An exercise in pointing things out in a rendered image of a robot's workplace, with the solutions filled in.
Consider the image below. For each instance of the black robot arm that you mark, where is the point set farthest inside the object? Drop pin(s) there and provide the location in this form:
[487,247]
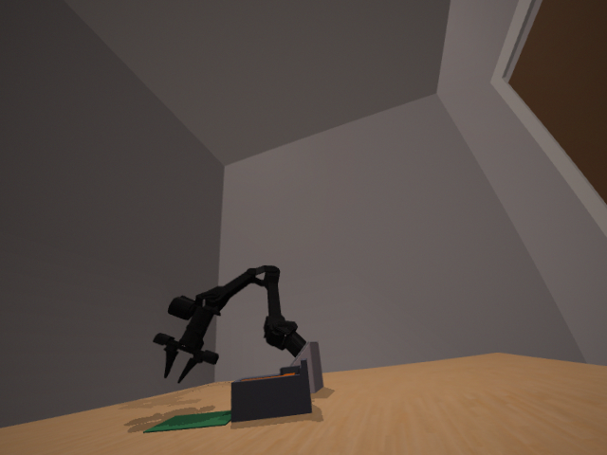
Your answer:
[278,332]

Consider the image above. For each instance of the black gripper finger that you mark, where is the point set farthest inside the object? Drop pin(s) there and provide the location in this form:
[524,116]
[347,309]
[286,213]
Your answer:
[190,364]
[170,357]

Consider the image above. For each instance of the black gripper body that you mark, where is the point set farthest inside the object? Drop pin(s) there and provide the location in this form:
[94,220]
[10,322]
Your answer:
[192,338]

